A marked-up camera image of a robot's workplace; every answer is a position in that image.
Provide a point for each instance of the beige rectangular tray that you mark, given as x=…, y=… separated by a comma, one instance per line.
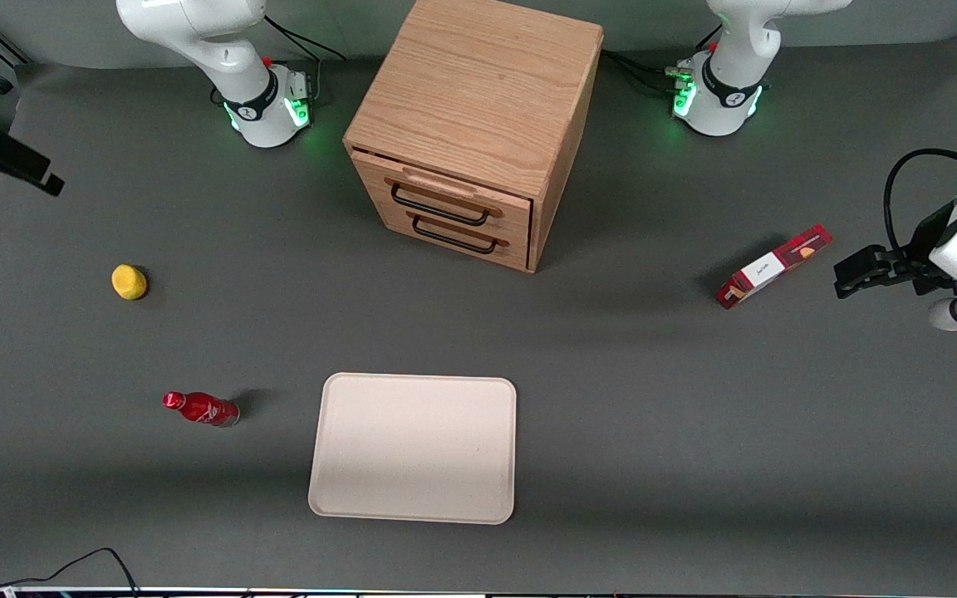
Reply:
x=416, y=453

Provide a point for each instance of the red bottle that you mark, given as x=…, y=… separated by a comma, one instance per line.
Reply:
x=204, y=409

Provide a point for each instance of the red and white carton box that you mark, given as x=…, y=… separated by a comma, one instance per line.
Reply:
x=769, y=267

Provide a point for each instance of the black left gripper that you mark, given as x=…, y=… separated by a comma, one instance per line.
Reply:
x=930, y=241

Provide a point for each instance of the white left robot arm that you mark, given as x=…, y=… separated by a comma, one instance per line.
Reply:
x=728, y=95

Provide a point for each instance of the yellow lemon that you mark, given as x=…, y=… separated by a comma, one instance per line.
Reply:
x=129, y=281

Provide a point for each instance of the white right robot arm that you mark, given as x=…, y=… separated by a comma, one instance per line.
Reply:
x=238, y=79

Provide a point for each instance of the wooden drawer cabinet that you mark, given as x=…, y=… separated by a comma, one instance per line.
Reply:
x=478, y=83

